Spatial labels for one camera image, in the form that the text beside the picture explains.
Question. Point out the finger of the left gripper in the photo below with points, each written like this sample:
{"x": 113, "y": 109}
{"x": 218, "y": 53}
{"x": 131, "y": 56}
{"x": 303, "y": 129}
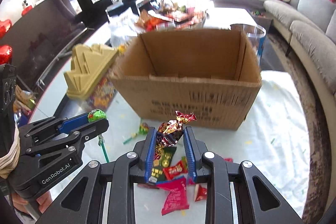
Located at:
{"x": 84, "y": 132}
{"x": 46, "y": 129}

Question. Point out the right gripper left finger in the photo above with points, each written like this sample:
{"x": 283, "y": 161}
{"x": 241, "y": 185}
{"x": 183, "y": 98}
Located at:
{"x": 131, "y": 168}

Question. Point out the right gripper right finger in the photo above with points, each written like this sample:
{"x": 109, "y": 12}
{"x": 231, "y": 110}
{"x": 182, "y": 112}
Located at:
{"x": 206, "y": 167}

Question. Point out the green lollipop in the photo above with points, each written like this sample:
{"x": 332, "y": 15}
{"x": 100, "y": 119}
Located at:
{"x": 95, "y": 115}

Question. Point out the foil candy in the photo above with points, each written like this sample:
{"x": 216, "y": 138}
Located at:
{"x": 169, "y": 133}

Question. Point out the small red candy packet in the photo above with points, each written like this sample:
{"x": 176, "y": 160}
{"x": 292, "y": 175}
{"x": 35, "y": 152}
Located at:
{"x": 172, "y": 172}

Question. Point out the green snack packet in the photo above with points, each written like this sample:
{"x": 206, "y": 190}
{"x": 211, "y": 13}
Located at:
{"x": 164, "y": 161}

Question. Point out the pink snack packet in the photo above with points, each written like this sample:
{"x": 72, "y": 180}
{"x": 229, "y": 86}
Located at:
{"x": 177, "y": 196}

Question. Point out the gold lid candy jar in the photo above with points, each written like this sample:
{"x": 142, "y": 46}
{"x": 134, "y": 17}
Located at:
{"x": 89, "y": 81}

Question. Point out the pale blue table cloth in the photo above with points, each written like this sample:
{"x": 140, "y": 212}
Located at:
{"x": 274, "y": 137}

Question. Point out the red heart balloon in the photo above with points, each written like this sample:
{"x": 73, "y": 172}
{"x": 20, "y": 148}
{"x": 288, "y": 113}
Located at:
{"x": 4, "y": 27}
{"x": 6, "y": 54}

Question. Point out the black television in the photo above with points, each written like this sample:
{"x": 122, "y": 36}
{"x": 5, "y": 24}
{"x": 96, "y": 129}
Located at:
{"x": 39, "y": 36}

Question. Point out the brown cardboard box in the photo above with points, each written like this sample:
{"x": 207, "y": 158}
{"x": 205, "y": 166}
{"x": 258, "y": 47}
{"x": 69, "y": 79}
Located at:
{"x": 209, "y": 72}

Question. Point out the clear plastic zip bag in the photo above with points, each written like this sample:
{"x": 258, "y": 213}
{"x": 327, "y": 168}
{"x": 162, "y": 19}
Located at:
{"x": 122, "y": 27}

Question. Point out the grey storage bin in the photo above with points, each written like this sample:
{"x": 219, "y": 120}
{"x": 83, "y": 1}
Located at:
{"x": 261, "y": 18}

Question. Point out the grey curved sofa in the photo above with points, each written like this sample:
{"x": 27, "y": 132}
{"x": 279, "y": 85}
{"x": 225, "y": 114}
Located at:
{"x": 310, "y": 22}

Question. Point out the white security camera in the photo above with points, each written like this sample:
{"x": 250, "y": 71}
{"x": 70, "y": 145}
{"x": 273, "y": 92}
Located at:
{"x": 26, "y": 8}

